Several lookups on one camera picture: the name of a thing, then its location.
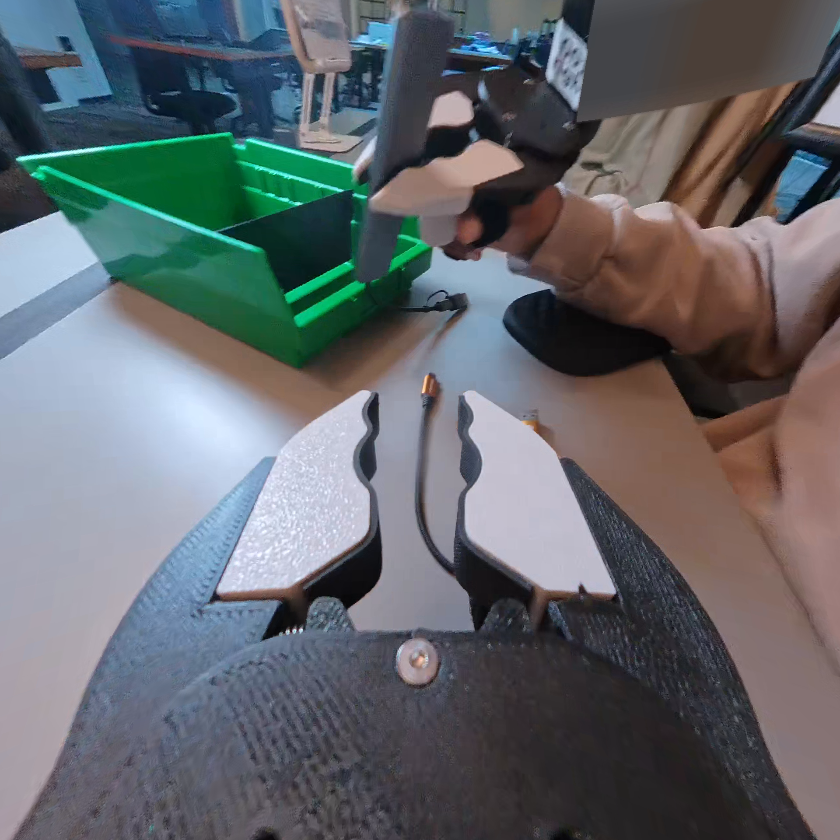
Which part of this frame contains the person's right hand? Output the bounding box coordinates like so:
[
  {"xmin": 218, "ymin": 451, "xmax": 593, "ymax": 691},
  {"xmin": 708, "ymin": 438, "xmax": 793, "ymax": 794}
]
[{"xmin": 441, "ymin": 187, "xmax": 565, "ymax": 263}]

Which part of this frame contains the slim grey usb hub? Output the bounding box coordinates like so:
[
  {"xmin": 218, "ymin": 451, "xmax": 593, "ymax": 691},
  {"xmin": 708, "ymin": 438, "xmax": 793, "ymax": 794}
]
[{"xmin": 356, "ymin": 8, "xmax": 455, "ymax": 284}]

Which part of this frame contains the black bin divider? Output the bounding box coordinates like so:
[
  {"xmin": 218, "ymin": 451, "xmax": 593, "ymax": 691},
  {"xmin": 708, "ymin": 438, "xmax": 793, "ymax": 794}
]
[{"xmin": 218, "ymin": 189, "xmax": 357, "ymax": 294}]

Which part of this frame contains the green plastic bin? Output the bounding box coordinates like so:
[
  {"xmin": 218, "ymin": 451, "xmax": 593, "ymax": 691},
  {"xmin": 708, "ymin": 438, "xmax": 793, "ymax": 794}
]
[{"xmin": 16, "ymin": 131, "xmax": 434, "ymax": 370}]

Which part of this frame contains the wooden top desk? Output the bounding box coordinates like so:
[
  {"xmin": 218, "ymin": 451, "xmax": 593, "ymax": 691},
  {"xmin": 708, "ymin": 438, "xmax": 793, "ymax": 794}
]
[{"xmin": 108, "ymin": 33, "xmax": 299, "ymax": 67}]

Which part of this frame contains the person's right forearm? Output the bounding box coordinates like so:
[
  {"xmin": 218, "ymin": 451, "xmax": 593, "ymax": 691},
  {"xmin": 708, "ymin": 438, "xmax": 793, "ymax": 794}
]
[{"xmin": 508, "ymin": 187, "xmax": 840, "ymax": 385}]

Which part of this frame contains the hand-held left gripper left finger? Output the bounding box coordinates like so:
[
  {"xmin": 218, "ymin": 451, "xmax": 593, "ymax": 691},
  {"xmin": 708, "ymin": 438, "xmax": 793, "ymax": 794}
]
[{"xmin": 215, "ymin": 390, "xmax": 383, "ymax": 611}]

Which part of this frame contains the black cable with orange plugs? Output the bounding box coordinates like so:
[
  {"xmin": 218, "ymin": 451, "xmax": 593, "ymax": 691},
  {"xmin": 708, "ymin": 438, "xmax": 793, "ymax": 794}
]
[{"xmin": 413, "ymin": 373, "xmax": 542, "ymax": 578}]

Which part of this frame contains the black metal frame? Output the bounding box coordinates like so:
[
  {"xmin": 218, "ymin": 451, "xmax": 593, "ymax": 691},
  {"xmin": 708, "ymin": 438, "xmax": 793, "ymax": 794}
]
[{"xmin": 731, "ymin": 66, "xmax": 840, "ymax": 227}]

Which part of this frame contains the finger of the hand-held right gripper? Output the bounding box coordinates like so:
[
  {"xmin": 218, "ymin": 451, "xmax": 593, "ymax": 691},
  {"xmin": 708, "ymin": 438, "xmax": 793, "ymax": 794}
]
[
  {"xmin": 427, "ymin": 91, "xmax": 476, "ymax": 130},
  {"xmin": 367, "ymin": 140, "xmax": 526, "ymax": 216}
]

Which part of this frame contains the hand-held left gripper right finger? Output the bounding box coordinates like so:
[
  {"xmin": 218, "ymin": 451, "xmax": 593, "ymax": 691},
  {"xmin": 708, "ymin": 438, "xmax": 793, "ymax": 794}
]
[{"xmin": 454, "ymin": 390, "xmax": 619, "ymax": 624}]

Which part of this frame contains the wooden instruction board stand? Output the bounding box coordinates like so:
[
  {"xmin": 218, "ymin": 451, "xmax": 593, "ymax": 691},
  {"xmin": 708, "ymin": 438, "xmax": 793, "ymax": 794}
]
[{"xmin": 279, "ymin": 0, "xmax": 365, "ymax": 156}]

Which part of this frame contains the black pouch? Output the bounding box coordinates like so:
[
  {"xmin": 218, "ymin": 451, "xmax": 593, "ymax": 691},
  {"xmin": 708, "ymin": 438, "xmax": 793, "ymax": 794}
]
[{"xmin": 503, "ymin": 289, "xmax": 672, "ymax": 377}]

